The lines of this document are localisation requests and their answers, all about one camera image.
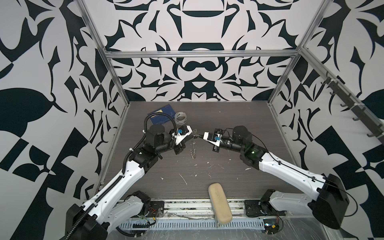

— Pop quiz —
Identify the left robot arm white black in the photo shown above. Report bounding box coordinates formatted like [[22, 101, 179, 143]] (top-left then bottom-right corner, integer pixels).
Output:
[[63, 125, 193, 240]]

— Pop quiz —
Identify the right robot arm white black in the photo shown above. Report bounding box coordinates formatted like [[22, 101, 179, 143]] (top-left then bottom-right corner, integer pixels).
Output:
[[199, 126, 350, 230]]

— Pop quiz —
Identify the patterned tape roll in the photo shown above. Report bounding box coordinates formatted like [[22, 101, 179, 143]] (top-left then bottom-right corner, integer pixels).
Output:
[[174, 112, 187, 126]]

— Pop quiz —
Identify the blue booklet yellow label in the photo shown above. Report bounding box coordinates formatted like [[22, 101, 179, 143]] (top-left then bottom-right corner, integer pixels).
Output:
[[150, 104, 176, 125]]

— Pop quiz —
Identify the beige glasses case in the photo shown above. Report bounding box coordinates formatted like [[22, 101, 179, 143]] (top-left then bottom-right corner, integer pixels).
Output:
[[208, 183, 233, 225]]

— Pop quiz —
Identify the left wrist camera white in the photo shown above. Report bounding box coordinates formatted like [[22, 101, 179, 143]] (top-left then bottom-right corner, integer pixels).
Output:
[[175, 125, 193, 146]]

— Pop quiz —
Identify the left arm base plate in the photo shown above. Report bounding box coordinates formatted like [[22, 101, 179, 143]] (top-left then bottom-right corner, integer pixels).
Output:
[[136, 201, 165, 218]]

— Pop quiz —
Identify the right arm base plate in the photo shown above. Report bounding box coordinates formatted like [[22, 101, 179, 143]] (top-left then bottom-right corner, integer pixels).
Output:
[[244, 200, 286, 218]]

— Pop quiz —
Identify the white slotted cable duct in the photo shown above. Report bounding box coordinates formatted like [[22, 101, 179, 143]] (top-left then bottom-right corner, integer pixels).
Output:
[[119, 219, 265, 231]]

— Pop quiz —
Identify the small circuit board with wires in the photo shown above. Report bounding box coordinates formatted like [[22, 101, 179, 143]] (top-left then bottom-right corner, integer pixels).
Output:
[[263, 217, 284, 236]]

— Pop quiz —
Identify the black wall hook rack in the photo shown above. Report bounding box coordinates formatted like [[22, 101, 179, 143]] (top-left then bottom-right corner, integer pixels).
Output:
[[322, 71, 384, 145]]

